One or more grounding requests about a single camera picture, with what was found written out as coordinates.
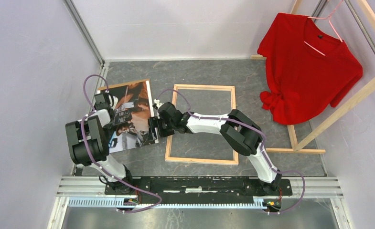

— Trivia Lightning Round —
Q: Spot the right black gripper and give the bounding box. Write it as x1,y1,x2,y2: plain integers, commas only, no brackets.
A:
147,116,175,141

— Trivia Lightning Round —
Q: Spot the colour photo print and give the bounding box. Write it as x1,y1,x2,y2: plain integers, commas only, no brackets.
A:
108,81,156,153

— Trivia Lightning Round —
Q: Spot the white wooden picture frame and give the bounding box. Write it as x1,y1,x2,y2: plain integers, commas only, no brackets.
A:
164,84,239,166

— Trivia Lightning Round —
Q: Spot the brown cardboard backing board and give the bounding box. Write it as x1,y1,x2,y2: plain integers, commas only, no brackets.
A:
108,79,150,90

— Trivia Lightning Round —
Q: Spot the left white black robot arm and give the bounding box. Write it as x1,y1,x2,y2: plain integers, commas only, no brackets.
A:
65,92,135,194

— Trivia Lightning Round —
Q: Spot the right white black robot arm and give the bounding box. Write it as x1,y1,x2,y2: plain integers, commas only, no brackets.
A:
148,100,282,195

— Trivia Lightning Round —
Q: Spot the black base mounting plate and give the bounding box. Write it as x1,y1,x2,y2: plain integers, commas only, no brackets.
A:
105,176,293,204

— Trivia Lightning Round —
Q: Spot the wooden clothes rack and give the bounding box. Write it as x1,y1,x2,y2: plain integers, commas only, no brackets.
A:
266,0,375,155

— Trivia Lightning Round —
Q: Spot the red t-shirt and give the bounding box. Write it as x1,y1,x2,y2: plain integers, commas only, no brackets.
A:
257,13,363,125

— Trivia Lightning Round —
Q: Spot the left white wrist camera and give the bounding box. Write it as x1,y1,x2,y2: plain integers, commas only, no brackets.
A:
105,90,119,110

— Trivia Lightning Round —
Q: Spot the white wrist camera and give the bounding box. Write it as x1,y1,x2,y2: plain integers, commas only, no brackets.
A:
105,90,119,110
152,99,163,110

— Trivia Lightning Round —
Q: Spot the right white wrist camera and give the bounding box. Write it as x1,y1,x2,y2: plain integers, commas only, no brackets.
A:
152,99,163,110

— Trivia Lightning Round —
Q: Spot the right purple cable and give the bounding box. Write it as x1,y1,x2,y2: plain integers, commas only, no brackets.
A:
157,88,306,215

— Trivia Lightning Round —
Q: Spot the purple cable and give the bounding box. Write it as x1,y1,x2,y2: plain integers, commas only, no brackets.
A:
80,74,163,214
157,88,306,215

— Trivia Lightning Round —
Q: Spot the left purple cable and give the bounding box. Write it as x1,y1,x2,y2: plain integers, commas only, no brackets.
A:
80,74,163,214

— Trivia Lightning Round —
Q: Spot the aluminium rail frame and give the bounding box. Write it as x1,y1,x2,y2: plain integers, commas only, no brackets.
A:
48,176,352,229

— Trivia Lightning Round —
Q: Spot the pink wire hanger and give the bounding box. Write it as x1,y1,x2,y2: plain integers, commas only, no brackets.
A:
303,0,344,56

